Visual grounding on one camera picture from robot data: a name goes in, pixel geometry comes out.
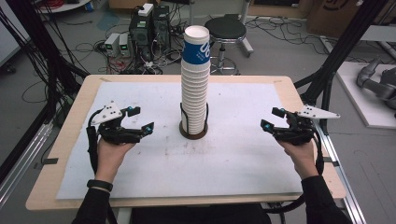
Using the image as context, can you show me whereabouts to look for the loose black floor cables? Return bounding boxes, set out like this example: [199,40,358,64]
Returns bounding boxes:
[245,16,329,56]

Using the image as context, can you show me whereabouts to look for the person's right hand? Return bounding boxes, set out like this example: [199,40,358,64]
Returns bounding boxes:
[276,139,319,181]

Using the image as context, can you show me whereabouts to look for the white box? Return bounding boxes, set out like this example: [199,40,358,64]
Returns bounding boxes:
[137,3,155,18]

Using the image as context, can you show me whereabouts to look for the black wristband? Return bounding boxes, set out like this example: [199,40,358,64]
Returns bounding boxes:
[86,178,114,192]

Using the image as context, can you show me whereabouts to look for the aluminium rail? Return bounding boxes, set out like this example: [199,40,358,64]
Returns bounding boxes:
[0,121,54,208]
[306,102,368,224]

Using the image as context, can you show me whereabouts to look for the black round stool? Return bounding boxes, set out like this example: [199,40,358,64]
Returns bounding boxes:
[204,13,255,76]

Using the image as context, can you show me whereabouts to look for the person's left hand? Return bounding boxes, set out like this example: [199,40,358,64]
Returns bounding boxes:
[94,137,136,183]

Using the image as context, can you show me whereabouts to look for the grey power supply unit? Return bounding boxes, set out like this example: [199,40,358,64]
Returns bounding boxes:
[104,32,121,58]
[119,33,132,58]

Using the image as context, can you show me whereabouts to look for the stack of paper cups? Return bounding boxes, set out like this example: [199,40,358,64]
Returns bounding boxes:
[180,24,211,135]

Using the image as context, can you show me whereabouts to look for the tangle of floor cables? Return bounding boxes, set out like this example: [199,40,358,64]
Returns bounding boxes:
[74,31,188,76]

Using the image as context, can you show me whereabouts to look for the white foam mat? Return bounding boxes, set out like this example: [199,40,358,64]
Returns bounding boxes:
[56,80,304,201]

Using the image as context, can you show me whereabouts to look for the white platform board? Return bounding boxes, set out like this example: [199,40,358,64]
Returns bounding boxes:
[335,61,396,131]

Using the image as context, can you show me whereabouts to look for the black computer tower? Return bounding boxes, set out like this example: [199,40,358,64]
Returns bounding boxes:
[128,13,154,62]
[151,5,172,51]

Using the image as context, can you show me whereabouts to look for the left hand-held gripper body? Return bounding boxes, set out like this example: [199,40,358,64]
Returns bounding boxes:
[90,101,143,146]

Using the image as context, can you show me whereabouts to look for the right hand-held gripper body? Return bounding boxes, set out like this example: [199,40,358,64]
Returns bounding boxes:
[274,104,341,147]

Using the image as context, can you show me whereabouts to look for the cardboard box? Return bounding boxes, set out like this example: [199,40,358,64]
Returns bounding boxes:
[305,0,379,39]

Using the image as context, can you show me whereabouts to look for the black wire cup holder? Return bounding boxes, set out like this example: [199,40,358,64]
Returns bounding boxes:
[178,102,210,141]

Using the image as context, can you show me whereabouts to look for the black metal frame with cables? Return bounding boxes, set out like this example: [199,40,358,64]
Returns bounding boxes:
[0,0,90,126]

